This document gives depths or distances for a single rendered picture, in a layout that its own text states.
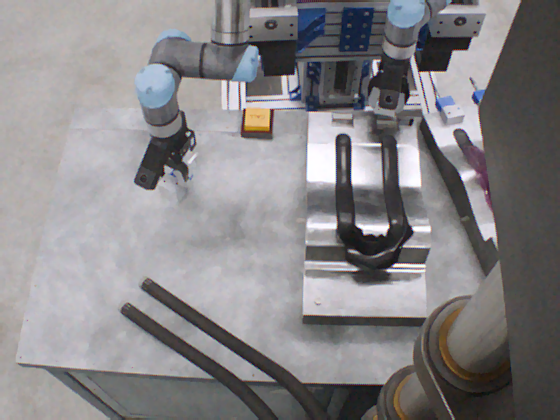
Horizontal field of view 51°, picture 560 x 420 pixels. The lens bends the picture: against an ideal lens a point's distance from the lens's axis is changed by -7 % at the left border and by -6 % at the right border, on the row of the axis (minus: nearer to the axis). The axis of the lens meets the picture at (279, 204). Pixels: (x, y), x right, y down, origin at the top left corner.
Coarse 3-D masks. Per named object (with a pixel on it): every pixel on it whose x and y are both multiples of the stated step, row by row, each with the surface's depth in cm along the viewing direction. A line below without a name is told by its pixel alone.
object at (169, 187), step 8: (192, 160) 150; (168, 176) 146; (192, 176) 150; (160, 184) 145; (168, 184) 145; (176, 184) 145; (160, 192) 148; (168, 192) 145; (176, 192) 144; (184, 192) 148; (176, 200) 147
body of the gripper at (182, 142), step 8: (184, 120) 133; (184, 128) 135; (152, 136) 128; (176, 136) 129; (184, 136) 135; (192, 136) 137; (176, 144) 134; (184, 144) 135; (176, 152) 134; (184, 152) 139; (168, 160) 135; (176, 160) 134; (176, 168) 136
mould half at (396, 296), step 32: (320, 128) 148; (352, 128) 148; (320, 160) 144; (352, 160) 144; (416, 160) 144; (320, 192) 139; (416, 192) 140; (320, 224) 130; (384, 224) 130; (416, 224) 130; (320, 256) 132; (416, 256) 131; (320, 288) 131; (352, 288) 131; (384, 288) 131; (416, 288) 131; (320, 320) 131; (352, 320) 131; (384, 320) 130; (416, 320) 130
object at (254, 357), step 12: (144, 276) 136; (144, 288) 135; (156, 288) 133; (168, 300) 131; (180, 300) 131; (180, 312) 129; (192, 312) 128; (204, 324) 126; (216, 324) 126; (216, 336) 124; (228, 336) 123; (240, 348) 121; (252, 348) 121; (252, 360) 119; (264, 360) 119; (264, 372) 118
